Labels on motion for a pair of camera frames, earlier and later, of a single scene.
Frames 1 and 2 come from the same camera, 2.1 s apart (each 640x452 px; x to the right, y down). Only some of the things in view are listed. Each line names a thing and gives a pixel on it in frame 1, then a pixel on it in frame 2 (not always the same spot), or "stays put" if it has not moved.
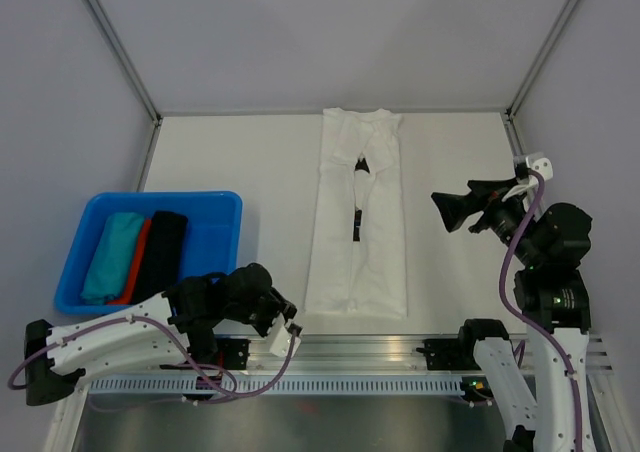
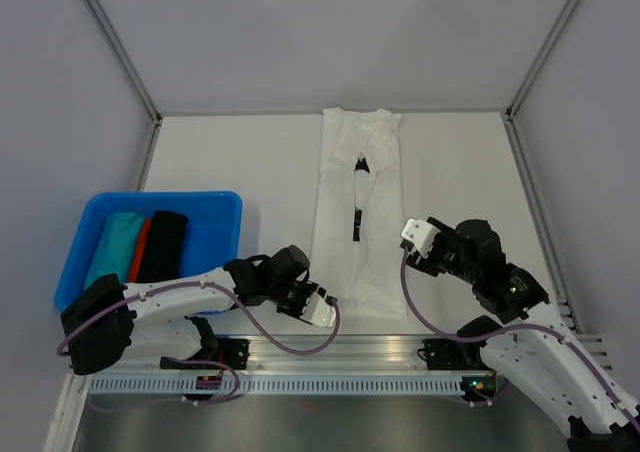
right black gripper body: x=498 y=214 to x=443 y=255
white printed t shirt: x=347 y=135 stays put
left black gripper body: x=260 y=314 to x=294 y=302
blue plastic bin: x=211 y=243 stays put
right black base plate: x=450 y=354 stays put
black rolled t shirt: x=163 y=260 stays put
